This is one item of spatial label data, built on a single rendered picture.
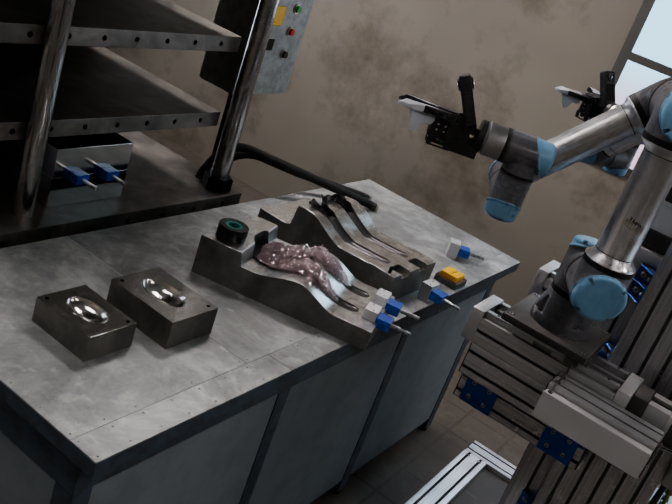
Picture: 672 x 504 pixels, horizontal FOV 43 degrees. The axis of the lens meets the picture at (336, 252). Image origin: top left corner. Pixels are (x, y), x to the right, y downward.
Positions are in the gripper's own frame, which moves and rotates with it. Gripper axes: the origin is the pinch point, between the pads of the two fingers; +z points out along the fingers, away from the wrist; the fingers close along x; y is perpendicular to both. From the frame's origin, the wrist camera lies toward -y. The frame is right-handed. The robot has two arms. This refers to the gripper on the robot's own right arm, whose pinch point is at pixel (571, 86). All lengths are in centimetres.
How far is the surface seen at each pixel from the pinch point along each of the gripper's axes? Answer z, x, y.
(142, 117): 31, -134, 24
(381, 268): -27, -81, 46
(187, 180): 46, -111, 52
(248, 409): -58, -133, 61
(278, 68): 64, -75, 19
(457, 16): 148, 67, 16
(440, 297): -34, -62, 54
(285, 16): 62, -77, 0
